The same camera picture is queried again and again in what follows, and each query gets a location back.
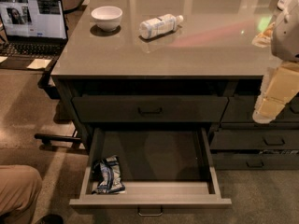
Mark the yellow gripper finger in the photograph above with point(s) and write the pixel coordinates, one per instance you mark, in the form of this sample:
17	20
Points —
263	39
284	84

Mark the blue chip bag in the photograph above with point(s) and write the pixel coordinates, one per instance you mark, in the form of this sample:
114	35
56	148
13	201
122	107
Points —
107	173

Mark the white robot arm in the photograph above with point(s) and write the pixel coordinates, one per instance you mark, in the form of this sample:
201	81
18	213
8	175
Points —
285	37

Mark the dark right middle drawer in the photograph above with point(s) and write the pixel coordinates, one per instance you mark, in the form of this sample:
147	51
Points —
255	139

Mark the dark right bottom drawer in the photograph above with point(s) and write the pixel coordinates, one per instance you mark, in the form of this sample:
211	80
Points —
230	161

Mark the open grey middle drawer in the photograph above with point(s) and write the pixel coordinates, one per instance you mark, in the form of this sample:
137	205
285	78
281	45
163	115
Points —
162	171

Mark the grey kitchen counter cabinet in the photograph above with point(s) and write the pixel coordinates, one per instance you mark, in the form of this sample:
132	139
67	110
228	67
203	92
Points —
210	54

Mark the closed dark top drawer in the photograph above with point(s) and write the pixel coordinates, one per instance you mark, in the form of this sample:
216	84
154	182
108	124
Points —
149	108

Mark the clear plastic water bottle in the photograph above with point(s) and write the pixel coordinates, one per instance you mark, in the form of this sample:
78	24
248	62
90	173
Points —
159	26

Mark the white ceramic bowl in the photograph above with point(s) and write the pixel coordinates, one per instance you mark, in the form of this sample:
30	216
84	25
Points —
107	18

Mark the black chair armrest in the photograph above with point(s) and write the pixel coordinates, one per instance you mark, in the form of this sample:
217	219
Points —
46	84

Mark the black chair base leg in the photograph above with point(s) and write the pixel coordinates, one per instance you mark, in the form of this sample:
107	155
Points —
48	138

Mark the white paper note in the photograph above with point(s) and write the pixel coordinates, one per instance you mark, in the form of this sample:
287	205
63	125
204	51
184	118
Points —
37	64

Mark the black open laptop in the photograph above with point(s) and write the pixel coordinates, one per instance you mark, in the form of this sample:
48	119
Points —
35	29

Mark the black shoe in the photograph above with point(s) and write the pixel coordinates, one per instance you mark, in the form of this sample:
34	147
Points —
51	219

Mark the person's leg tan trousers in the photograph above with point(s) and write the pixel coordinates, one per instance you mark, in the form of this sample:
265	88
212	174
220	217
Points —
20	186

